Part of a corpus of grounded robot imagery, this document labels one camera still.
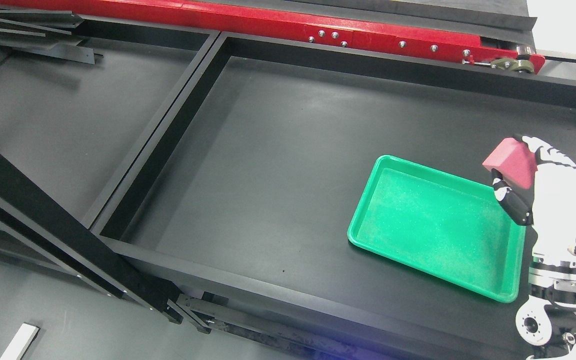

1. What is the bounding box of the pink block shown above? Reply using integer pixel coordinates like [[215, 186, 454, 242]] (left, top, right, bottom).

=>
[[482, 137, 537, 190]]

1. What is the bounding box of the black metal shelf rack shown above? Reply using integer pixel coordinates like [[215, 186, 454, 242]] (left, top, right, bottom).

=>
[[91, 32, 576, 360]]

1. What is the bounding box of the white standing desk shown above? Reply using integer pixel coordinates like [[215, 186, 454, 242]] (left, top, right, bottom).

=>
[[0, 322, 41, 360]]

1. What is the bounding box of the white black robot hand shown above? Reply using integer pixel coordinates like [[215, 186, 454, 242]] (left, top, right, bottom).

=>
[[490, 135, 576, 264]]

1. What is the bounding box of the red metal beam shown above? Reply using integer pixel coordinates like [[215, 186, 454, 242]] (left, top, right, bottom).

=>
[[0, 0, 546, 74]]

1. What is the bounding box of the green plastic tray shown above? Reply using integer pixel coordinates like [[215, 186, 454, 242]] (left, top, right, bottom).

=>
[[346, 155, 526, 303]]

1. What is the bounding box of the left black shelf rack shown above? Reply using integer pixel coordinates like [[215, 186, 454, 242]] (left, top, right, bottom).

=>
[[0, 4, 218, 334]]

